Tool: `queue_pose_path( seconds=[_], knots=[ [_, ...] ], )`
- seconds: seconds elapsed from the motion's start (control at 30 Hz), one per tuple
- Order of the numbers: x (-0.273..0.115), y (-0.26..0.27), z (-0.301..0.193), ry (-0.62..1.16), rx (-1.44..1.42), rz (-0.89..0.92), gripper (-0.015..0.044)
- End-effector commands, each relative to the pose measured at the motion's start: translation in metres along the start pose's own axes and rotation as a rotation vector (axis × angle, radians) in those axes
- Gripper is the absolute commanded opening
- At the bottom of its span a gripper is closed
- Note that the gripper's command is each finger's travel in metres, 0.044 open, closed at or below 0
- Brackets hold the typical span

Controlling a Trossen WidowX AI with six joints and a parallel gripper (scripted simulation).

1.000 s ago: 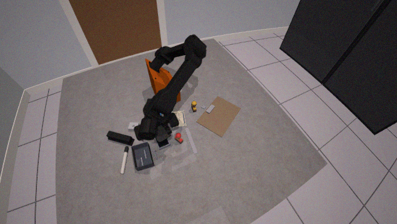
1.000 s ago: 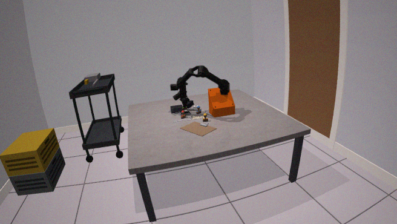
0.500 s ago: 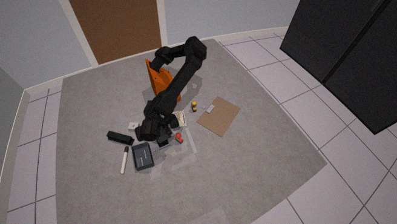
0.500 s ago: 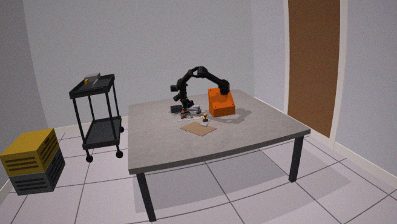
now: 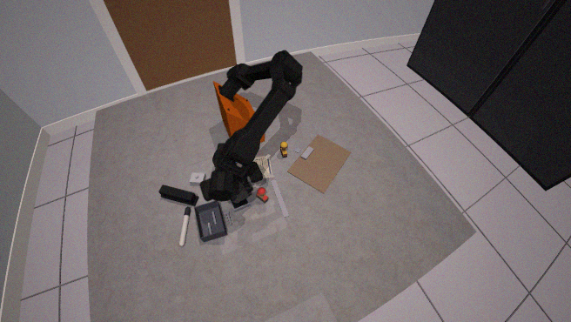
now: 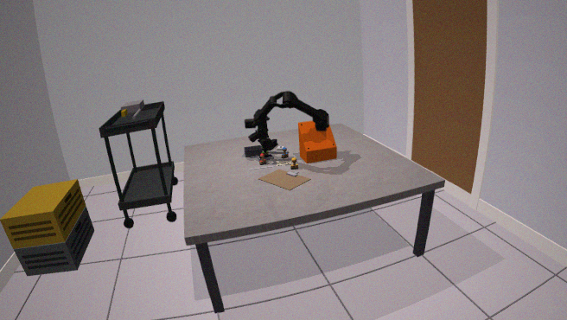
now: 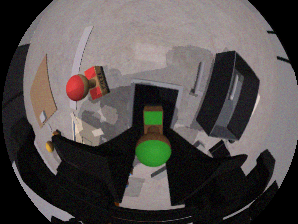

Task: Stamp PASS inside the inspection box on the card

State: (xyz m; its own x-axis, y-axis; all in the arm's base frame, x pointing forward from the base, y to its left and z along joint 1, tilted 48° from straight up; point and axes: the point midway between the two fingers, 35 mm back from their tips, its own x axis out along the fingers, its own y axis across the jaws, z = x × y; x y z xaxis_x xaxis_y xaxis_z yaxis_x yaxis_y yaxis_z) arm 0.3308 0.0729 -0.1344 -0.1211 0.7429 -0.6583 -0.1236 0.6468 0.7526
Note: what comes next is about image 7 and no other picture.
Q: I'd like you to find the brown flat board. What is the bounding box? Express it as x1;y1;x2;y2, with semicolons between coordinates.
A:
29;55;57;128

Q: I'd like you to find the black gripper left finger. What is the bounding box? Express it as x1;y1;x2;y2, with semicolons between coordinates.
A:
51;123;142;204

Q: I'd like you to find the red rubber stamp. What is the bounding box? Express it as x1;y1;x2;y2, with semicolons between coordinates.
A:
67;65;110;101

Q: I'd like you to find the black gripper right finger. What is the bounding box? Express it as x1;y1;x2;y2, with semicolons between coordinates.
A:
162;127;247;206

